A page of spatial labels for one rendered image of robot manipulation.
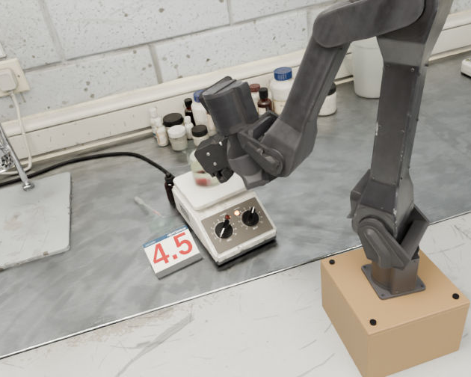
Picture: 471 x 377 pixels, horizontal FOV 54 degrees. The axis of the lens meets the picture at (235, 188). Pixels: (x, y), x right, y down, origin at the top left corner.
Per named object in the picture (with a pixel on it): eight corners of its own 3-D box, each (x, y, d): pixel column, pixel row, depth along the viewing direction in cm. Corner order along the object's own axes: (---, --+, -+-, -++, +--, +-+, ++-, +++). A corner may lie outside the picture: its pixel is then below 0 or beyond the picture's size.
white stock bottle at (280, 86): (271, 111, 131) (267, 66, 123) (297, 107, 130) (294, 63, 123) (274, 123, 125) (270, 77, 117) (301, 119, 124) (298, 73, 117)
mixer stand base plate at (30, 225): (69, 250, 94) (68, 246, 93) (-32, 279, 91) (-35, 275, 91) (71, 173, 118) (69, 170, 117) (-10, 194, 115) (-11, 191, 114)
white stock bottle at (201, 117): (196, 139, 123) (188, 99, 117) (197, 127, 129) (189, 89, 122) (220, 136, 123) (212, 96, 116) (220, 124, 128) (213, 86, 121)
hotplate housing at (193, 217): (279, 239, 88) (275, 206, 84) (217, 268, 84) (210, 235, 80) (226, 185, 105) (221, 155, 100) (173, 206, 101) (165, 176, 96)
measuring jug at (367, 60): (328, 90, 136) (327, 40, 127) (353, 75, 142) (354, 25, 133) (385, 105, 124) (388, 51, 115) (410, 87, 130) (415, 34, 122)
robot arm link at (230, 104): (312, 147, 65) (286, 65, 60) (283, 176, 59) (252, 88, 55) (250, 152, 72) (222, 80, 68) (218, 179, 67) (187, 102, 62)
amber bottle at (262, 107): (270, 117, 128) (267, 84, 122) (276, 123, 125) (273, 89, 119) (256, 121, 127) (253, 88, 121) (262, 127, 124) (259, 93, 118)
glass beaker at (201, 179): (217, 168, 95) (210, 132, 90) (229, 183, 90) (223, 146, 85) (185, 179, 94) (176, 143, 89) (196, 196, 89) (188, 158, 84)
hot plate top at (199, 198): (252, 188, 89) (251, 184, 89) (195, 212, 86) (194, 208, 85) (223, 161, 98) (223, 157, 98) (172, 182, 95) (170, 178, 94)
